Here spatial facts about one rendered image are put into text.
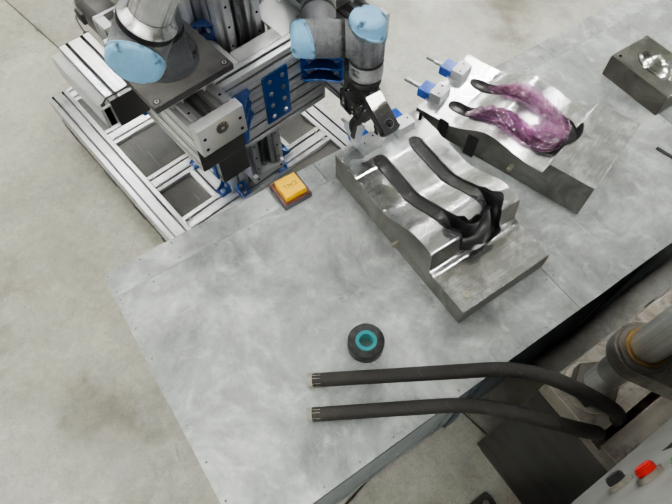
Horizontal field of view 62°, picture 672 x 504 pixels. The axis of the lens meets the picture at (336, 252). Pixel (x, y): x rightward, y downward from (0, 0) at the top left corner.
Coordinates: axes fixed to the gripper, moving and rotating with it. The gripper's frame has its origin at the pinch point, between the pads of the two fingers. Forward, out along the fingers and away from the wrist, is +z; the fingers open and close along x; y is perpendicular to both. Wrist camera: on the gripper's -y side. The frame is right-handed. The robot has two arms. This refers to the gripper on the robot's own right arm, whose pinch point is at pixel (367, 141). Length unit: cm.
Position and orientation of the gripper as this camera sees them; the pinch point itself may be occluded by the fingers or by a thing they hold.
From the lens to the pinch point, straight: 141.3
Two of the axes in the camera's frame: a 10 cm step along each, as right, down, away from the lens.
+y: -5.6, -7.2, 4.1
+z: 0.1, 4.9, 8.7
